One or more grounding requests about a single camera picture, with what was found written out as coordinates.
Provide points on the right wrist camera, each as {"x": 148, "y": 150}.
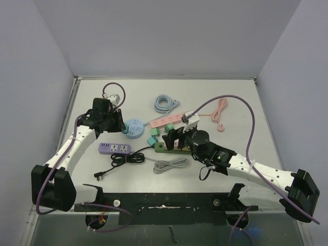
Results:
{"x": 190, "y": 120}

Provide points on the pink power strip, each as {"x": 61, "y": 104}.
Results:
{"x": 171, "y": 119}

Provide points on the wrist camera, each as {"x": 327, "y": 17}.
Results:
{"x": 190, "y": 120}
{"x": 114, "y": 98}

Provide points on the small green charger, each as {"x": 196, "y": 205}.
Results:
{"x": 169, "y": 127}

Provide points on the blue round power strip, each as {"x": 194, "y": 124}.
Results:
{"x": 136, "y": 128}

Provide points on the teal charger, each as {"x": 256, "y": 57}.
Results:
{"x": 152, "y": 140}
{"x": 126, "y": 129}

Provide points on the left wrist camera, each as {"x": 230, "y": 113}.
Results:
{"x": 114, "y": 98}

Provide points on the purple power strip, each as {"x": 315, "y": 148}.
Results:
{"x": 111, "y": 148}

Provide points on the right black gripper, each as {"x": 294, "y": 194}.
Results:
{"x": 176, "y": 138}

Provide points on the green power strip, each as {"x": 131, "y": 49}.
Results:
{"x": 160, "y": 147}

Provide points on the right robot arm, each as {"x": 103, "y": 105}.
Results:
{"x": 298, "y": 191}

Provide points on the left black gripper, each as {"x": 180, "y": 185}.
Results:
{"x": 119, "y": 126}

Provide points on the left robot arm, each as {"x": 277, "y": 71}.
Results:
{"x": 51, "y": 183}

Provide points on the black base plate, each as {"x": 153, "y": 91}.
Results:
{"x": 168, "y": 209}

